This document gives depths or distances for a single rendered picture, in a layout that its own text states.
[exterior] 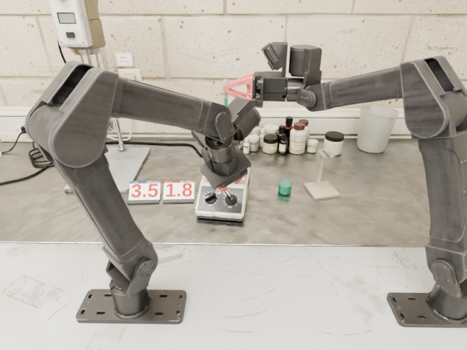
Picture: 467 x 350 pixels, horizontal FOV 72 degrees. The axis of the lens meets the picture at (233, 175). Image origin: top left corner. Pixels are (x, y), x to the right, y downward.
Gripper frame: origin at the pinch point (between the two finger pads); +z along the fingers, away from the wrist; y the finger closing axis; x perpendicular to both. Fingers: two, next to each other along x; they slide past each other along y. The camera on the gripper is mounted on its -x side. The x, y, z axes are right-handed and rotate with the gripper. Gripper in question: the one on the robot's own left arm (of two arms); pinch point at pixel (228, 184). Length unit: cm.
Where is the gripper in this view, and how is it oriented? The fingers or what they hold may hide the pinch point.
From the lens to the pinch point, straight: 79.8
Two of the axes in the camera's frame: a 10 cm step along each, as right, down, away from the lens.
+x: 5.5, 7.0, -4.5
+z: 0.9, 4.9, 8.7
